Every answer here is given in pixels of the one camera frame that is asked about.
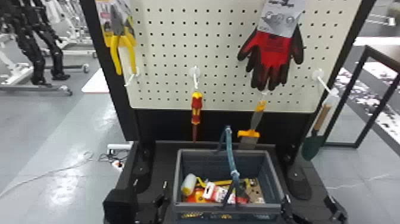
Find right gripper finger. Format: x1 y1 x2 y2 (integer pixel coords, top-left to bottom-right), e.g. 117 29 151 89
280 194 297 224

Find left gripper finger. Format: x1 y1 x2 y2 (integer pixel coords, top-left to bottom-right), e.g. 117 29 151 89
154 192 170 224

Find white yellow paint roller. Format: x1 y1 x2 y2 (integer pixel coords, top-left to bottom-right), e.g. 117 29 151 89
180 173 198 197

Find blue basket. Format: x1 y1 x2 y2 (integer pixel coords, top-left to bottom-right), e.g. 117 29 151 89
172 125 286 224

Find red white tool packet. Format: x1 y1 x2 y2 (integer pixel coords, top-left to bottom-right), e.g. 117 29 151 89
202 182 248 205

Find white power strip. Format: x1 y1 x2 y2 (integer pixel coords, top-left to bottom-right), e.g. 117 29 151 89
106 142 134 156

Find orange grey scraper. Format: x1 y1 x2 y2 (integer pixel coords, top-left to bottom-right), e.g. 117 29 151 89
236 99 268 151

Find red yellow screwdriver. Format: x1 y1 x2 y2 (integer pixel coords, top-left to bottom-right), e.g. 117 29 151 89
190 91 204 144

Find red black gloves pair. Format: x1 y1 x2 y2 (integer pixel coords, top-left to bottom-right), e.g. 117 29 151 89
236 0 306 92

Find white pegboard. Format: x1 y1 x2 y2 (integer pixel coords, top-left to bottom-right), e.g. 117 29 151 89
79 0 377 201

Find yellow pliers on card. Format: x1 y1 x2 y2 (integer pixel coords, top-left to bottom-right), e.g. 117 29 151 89
95 0 139 76

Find black side table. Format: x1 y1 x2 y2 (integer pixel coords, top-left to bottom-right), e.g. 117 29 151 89
323 45 400 158

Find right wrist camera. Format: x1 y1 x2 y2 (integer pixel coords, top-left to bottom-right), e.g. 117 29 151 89
323 195 349 224

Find green trowel wooden handle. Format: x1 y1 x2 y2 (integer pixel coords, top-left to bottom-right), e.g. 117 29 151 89
301 93 340 162

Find white floor cable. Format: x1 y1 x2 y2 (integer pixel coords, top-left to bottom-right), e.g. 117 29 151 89
0 151 95 200

